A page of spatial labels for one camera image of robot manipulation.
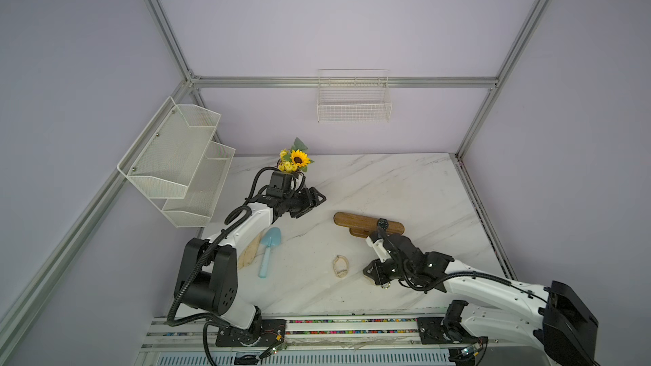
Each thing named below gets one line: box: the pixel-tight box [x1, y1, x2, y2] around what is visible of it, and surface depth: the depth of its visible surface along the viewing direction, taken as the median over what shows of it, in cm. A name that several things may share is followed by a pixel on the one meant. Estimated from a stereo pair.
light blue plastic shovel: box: [258, 227, 282, 279], surface depth 92 cm
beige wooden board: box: [238, 229, 265, 270], surface depth 90 cm
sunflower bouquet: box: [278, 137, 315, 173], surface depth 88 cm
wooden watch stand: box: [333, 211, 406, 238], surface depth 91 cm
